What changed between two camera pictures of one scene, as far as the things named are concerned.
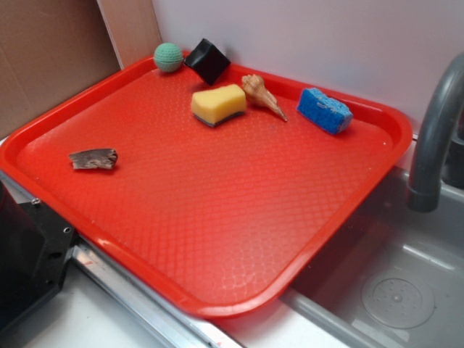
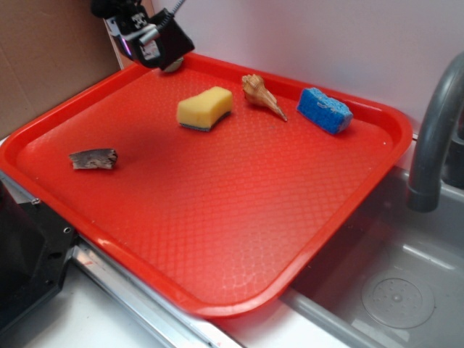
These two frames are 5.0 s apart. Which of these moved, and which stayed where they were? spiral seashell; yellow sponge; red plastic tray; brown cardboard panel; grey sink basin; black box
Moved: yellow sponge; black box
Stayed: red plastic tray; spiral seashell; grey sink basin; brown cardboard panel
